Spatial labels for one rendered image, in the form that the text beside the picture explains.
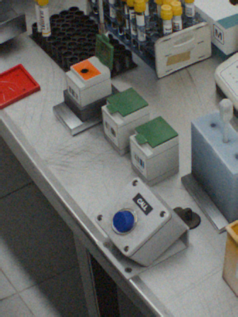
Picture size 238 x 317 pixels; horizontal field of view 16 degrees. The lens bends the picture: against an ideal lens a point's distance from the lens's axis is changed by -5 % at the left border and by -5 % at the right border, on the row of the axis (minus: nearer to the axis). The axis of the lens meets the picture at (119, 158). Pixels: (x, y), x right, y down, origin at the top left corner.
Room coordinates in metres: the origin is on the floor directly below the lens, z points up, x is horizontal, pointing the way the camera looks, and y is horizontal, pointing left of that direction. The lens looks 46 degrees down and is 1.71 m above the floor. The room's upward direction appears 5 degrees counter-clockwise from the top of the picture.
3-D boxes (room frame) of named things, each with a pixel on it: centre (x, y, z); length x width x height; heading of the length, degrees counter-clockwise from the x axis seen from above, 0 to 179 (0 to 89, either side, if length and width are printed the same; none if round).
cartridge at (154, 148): (0.77, -0.04, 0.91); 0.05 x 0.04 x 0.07; 119
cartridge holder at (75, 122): (0.89, 0.03, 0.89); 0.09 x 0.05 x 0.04; 119
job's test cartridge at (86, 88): (0.89, 0.03, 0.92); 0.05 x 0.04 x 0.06; 119
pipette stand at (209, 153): (0.71, -0.13, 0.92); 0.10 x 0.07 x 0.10; 23
